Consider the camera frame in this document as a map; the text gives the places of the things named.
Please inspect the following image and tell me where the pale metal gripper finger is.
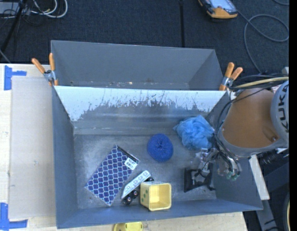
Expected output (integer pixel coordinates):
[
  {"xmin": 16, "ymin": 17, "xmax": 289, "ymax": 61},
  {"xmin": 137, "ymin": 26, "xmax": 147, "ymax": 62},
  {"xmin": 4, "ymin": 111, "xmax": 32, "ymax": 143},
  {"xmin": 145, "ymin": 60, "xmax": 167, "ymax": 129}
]
[
  {"xmin": 197, "ymin": 162, "xmax": 213, "ymax": 178},
  {"xmin": 195, "ymin": 148, "xmax": 213, "ymax": 164}
]

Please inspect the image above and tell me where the black flat object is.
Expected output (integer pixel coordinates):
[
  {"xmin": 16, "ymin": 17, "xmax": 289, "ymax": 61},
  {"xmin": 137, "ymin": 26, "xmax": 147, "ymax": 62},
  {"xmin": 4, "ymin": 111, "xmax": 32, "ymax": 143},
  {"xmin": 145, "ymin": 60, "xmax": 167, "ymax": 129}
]
[{"xmin": 183, "ymin": 167, "xmax": 216, "ymax": 193}]

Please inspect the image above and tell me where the light blue mesh bath pouf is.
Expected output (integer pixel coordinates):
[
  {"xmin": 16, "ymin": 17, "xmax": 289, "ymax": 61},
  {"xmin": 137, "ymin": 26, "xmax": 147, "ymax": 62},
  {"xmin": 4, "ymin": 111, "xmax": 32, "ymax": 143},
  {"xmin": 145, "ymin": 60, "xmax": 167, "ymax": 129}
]
[{"xmin": 172, "ymin": 115, "xmax": 215, "ymax": 151}]

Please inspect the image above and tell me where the dark blue round scrubber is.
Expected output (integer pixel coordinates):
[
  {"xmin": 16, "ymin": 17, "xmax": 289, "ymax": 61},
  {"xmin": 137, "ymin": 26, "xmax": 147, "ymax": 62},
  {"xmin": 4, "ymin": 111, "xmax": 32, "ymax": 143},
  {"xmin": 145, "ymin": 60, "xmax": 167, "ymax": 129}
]
[{"xmin": 146, "ymin": 133, "xmax": 174, "ymax": 163}]

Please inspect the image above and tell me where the yellow cup with green dots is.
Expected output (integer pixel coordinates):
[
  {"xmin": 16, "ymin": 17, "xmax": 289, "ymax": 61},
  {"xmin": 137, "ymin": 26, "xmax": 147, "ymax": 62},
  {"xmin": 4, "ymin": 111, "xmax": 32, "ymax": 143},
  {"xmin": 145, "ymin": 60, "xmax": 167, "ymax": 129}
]
[{"xmin": 140, "ymin": 181, "xmax": 172, "ymax": 212}]

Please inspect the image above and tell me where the battery packet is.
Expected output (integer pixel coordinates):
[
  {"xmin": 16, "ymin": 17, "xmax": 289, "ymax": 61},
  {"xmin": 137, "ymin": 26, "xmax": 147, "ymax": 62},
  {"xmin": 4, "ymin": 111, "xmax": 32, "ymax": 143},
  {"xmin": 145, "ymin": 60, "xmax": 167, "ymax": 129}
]
[{"xmin": 120, "ymin": 169, "xmax": 155, "ymax": 206}]

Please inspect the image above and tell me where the blue white patterned flat box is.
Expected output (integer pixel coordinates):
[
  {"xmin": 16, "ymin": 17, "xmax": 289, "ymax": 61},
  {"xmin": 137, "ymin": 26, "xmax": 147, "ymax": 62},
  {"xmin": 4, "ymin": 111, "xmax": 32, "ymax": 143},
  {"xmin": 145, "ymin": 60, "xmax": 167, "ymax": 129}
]
[{"xmin": 84, "ymin": 144, "xmax": 140, "ymax": 207}]

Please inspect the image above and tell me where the grey metal bin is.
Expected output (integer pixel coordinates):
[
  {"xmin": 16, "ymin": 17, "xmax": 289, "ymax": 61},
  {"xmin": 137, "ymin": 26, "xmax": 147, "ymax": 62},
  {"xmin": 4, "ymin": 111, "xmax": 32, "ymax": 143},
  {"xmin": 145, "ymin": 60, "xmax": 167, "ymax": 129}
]
[{"xmin": 50, "ymin": 39, "xmax": 264, "ymax": 230}]

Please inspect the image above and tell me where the pale flat board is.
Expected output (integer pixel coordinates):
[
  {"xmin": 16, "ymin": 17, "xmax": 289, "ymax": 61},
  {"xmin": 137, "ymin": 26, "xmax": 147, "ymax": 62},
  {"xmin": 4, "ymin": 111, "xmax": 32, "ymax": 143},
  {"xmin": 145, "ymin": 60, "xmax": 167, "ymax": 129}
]
[{"xmin": 8, "ymin": 77, "xmax": 57, "ymax": 220}]

